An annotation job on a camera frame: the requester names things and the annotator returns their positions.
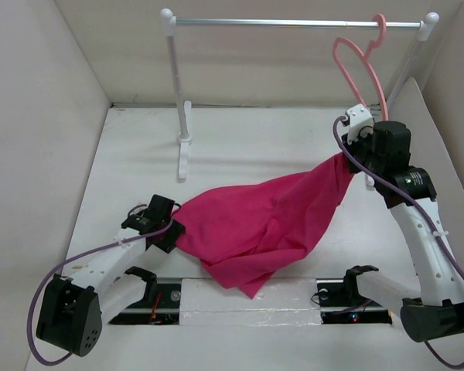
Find pink plastic hanger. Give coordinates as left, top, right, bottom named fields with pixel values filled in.
left=332, top=13, right=389, bottom=121

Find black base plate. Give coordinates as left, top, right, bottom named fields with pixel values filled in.
left=109, top=281, right=182, bottom=325
left=311, top=280, right=393, bottom=325

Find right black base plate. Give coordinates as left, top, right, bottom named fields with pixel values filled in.
left=311, top=280, right=393, bottom=325

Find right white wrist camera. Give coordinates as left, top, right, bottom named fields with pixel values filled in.
left=344, top=104, right=374, bottom=145

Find white clothes rack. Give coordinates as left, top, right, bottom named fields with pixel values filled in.
left=159, top=9, right=440, bottom=182

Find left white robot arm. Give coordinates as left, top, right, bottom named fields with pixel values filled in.
left=27, top=195, right=186, bottom=366

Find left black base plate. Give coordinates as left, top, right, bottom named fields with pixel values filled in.
left=109, top=281, right=182, bottom=325

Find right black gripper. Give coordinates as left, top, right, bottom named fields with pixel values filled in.
left=339, top=125, right=384, bottom=178

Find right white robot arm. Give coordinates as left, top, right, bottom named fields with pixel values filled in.
left=341, top=121, right=464, bottom=342

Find magenta trousers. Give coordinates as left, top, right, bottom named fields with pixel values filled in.
left=176, top=153, right=353, bottom=298

